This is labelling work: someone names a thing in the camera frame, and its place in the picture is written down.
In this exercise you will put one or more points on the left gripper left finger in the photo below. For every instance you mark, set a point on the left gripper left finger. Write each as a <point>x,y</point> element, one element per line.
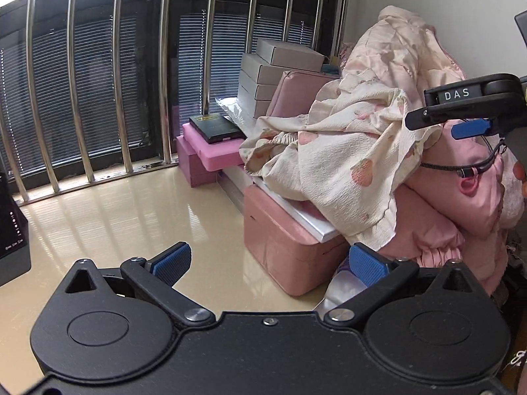
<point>152,281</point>

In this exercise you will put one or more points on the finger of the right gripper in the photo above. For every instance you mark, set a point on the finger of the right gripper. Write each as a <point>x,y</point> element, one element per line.
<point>470,128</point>
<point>426,117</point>

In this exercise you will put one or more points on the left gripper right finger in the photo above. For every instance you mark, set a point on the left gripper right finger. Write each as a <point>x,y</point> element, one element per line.
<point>364,283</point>

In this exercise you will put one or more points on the white strawberry print garment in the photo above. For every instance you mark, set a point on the white strawberry print garment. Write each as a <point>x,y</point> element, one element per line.
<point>352,150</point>

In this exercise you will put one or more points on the pink puffy jacket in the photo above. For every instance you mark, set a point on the pink puffy jacket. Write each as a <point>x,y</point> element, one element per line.
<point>442,216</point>

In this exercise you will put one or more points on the white flat board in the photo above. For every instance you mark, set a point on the white flat board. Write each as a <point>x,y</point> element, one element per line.
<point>234,181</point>

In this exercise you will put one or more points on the light pink storage box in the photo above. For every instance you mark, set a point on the light pink storage box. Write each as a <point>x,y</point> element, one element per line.
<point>290,255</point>

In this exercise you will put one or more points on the dark pink box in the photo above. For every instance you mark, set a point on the dark pink box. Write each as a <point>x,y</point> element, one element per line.
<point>191,166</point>

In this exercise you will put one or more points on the pink cushion bag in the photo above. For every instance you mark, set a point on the pink cushion bag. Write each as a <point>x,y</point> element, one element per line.
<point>296,92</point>

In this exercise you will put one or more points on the black tablet on stand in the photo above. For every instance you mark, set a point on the black tablet on stand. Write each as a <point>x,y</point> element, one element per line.
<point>14,237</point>

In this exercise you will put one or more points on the grey cardboard box top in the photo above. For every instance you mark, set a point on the grey cardboard box top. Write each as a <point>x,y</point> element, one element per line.
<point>289,55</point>

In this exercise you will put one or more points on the magenta foam block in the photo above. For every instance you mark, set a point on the magenta foam block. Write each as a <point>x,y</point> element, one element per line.
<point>214,157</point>

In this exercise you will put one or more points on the black flat box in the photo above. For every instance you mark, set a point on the black flat box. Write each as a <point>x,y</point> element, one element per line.
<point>216,128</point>

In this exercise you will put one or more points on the grey cardboard box stack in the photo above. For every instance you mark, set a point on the grey cardboard box stack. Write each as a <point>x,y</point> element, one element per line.
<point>257,83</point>

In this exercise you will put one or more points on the metal window railing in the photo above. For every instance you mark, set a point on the metal window railing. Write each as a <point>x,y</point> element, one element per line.
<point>97,90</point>

